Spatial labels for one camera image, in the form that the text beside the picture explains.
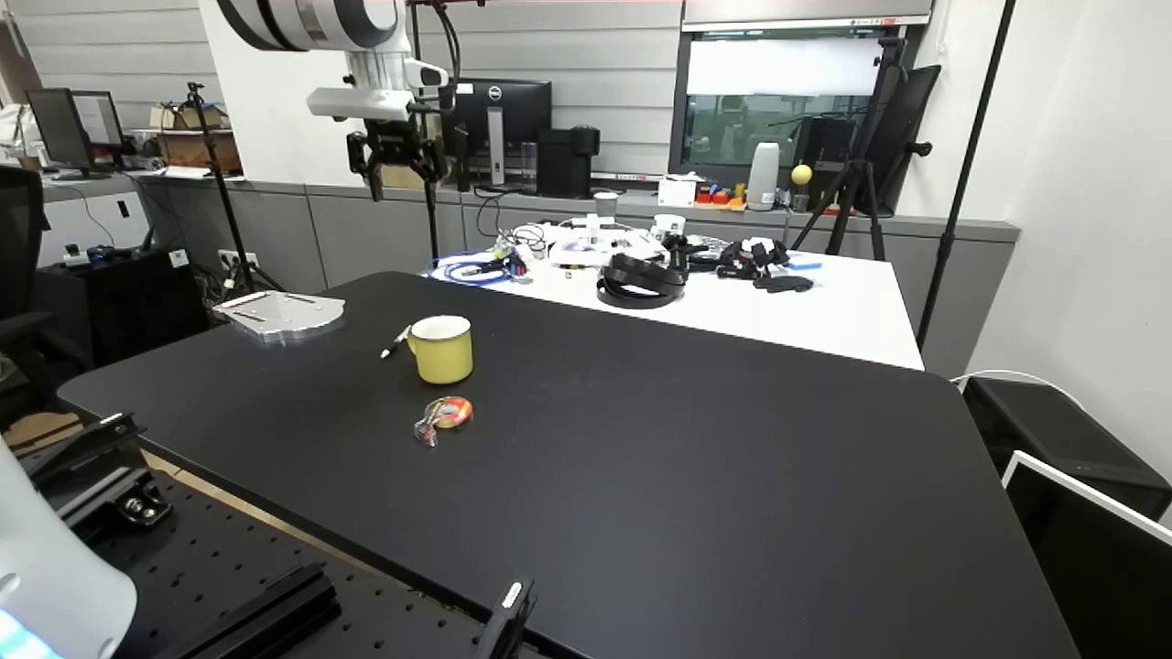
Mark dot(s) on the small white box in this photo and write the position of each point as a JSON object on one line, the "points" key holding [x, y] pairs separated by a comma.
{"points": [[678, 192]]}

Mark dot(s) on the wooden crate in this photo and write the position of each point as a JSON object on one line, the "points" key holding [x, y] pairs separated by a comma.
{"points": [[194, 147]]}

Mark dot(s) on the black perforated breadboard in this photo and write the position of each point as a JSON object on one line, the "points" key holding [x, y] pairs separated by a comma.
{"points": [[208, 562]]}

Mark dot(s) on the black monitor with silver stand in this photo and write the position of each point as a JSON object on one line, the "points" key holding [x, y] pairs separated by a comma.
{"points": [[514, 109]]}

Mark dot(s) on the orange wrapped candy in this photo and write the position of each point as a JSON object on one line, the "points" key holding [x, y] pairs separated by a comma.
{"points": [[448, 416]]}

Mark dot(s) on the black mounting rail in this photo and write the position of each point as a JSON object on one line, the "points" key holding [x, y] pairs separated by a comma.
{"points": [[261, 615]]}

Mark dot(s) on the small desk monitor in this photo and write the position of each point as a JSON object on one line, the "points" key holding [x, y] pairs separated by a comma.
{"points": [[81, 125]]}

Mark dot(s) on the black pen with white cap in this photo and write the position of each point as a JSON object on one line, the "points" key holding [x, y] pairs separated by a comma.
{"points": [[393, 341]]}

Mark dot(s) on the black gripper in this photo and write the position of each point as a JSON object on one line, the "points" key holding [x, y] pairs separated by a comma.
{"points": [[396, 144]]}

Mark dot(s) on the black low cabinet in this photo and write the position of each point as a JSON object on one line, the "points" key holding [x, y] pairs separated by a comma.
{"points": [[1062, 433]]}

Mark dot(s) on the yellow mug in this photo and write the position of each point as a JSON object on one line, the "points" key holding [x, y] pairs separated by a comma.
{"points": [[442, 352]]}

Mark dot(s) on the white cylinder speaker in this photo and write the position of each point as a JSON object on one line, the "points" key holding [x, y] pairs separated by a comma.
{"points": [[763, 177]]}

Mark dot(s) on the black camera tripod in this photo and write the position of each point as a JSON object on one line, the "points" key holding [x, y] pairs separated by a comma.
{"points": [[868, 147], [220, 185]]}

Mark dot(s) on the white table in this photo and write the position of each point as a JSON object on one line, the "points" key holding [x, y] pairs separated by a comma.
{"points": [[829, 313]]}

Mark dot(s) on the red small items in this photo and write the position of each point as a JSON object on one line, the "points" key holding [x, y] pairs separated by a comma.
{"points": [[722, 195]]}

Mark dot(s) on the black headset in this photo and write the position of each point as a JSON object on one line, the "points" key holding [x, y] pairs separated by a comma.
{"points": [[639, 282]]}

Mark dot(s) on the black stand pole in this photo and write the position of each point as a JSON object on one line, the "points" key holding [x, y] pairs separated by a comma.
{"points": [[963, 185], [429, 225]]}

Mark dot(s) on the black computer box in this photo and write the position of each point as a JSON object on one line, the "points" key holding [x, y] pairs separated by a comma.
{"points": [[568, 163]]}

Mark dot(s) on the black office chair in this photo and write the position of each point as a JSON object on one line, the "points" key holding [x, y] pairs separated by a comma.
{"points": [[17, 242]]}

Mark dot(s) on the yellow ball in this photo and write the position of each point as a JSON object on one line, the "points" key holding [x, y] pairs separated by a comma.
{"points": [[799, 172]]}

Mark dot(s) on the white electronics pile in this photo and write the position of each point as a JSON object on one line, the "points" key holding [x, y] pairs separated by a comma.
{"points": [[589, 242]]}

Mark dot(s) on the white framed black panel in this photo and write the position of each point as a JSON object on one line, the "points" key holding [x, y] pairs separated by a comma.
{"points": [[1094, 562]]}

